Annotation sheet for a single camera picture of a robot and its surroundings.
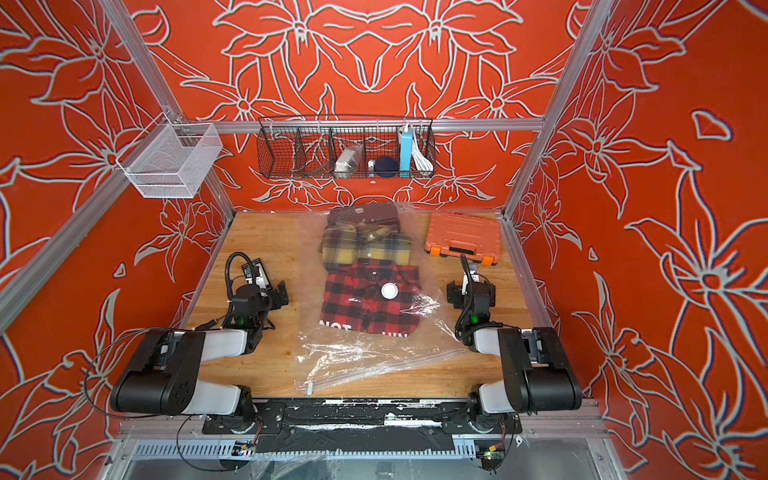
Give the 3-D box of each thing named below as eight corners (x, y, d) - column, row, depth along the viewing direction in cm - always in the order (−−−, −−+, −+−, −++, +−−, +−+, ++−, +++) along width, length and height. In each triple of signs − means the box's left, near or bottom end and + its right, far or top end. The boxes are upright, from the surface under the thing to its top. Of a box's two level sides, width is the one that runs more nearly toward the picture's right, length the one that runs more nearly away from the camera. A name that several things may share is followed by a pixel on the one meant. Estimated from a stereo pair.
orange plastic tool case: (423, 255, 107) (425, 246, 103) (429, 216, 120) (430, 207, 116) (497, 267, 104) (502, 258, 100) (495, 226, 116) (499, 217, 112)
